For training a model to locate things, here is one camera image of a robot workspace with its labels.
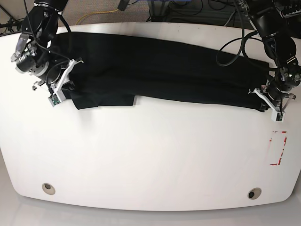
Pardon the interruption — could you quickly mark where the black T-shirt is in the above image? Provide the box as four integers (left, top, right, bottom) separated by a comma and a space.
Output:
51, 32, 269, 112

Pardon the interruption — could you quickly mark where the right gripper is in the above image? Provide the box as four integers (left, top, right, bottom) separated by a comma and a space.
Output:
11, 34, 84, 102

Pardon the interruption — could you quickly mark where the left table grommet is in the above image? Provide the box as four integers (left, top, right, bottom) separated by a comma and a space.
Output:
42, 183, 55, 195

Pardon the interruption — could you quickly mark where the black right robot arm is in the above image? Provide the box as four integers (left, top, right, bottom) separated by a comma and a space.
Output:
11, 0, 83, 106

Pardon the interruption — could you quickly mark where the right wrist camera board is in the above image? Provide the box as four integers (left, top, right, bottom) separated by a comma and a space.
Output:
48, 94, 61, 107

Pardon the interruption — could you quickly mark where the yellow cable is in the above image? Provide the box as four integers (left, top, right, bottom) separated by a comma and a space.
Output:
75, 8, 119, 25

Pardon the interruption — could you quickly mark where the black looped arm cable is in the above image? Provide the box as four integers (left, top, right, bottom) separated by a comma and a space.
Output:
215, 4, 264, 68

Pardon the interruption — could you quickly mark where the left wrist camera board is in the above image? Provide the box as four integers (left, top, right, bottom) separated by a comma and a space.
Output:
271, 111, 285, 122

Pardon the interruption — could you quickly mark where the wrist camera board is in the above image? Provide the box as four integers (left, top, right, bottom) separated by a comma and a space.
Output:
271, 111, 285, 122
48, 94, 61, 107

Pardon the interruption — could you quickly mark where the red tape rectangle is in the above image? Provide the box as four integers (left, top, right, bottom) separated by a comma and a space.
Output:
267, 130, 288, 166

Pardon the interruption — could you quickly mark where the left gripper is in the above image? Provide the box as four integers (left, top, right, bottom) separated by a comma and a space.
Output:
248, 60, 301, 112

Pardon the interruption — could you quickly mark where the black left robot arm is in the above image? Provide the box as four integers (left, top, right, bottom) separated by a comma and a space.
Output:
238, 0, 301, 121

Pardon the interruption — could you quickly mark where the table grommet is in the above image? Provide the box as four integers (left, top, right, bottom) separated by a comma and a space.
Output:
42, 183, 55, 195
247, 187, 262, 200

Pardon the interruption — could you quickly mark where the right table grommet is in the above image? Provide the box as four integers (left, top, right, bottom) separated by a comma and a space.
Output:
247, 187, 262, 200

